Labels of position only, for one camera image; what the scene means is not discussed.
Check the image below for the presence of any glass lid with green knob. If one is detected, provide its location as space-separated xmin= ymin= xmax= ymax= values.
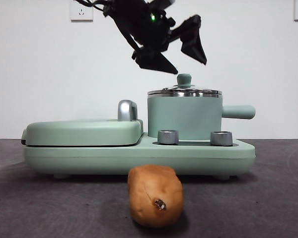
xmin=147 ymin=73 xmax=223 ymax=98

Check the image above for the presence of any brown potato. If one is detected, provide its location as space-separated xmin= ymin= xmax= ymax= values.
xmin=127 ymin=164 xmax=184 ymax=228

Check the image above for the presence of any silver control knob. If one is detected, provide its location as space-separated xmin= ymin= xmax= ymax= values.
xmin=157 ymin=129 xmax=180 ymax=145
xmin=210 ymin=130 xmax=233 ymax=146

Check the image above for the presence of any mint green breakfast machine base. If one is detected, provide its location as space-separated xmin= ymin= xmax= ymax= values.
xmin=22 ymin=132 xmax=256 ymax=180

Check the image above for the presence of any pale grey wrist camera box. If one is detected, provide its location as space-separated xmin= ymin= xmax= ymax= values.
xmin=146 ymin=0 xmax=176 ymax=10

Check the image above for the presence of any mint green pot with handle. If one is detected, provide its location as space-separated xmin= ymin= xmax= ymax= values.
xmin=147 ymin=93 xmax=256 ymax=139

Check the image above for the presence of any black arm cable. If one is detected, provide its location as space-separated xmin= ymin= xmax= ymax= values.
xmin=74 ymin=0 xmax=107 ymax=13

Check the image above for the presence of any green griddle lid chrome handle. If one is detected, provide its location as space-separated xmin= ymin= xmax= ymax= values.
xmin=21 ymin=100 xmax=145 ymax=147

